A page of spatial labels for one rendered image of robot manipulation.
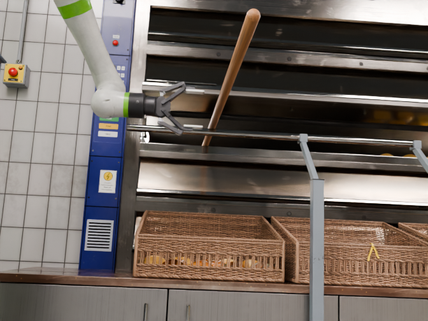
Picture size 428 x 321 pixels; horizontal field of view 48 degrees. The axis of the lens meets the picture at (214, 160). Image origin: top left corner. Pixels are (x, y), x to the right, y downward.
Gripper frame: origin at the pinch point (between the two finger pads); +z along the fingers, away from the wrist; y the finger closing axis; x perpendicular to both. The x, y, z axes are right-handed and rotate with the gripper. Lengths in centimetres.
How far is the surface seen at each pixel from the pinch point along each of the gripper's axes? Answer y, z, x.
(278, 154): 4, 41, -55
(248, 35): 3, 8, 70
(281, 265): 55, 33, -8
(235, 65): 3, 7, 52
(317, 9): -74, 60, -54
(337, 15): -71, 70, -54
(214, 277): 61, 8, -5
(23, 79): -23, -82, -49
